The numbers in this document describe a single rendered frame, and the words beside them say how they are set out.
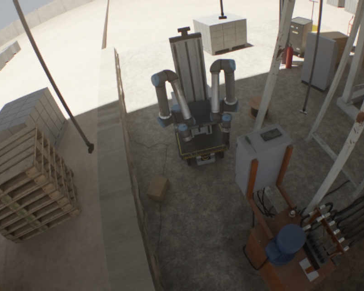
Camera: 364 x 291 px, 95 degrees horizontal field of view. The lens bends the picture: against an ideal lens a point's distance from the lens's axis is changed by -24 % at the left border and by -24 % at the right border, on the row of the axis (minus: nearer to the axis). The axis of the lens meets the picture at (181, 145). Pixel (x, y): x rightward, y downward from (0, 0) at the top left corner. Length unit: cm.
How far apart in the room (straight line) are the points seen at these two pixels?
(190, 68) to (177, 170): 147
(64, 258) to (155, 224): 122
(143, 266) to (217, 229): 98
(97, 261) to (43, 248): 84
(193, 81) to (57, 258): 268
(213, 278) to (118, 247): 108
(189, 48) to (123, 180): 180
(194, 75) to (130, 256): 212
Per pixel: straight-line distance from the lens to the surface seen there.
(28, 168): 232
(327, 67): 472
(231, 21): 618
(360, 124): 141
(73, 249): 277
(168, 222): 280
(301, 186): 312
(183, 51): 244
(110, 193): 285
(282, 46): 181
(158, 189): 289
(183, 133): 218
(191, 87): 267
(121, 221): 260
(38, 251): 312
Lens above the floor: 252
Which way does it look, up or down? 46 degrees down
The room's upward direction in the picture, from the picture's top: 13 degrees counter-clockwise
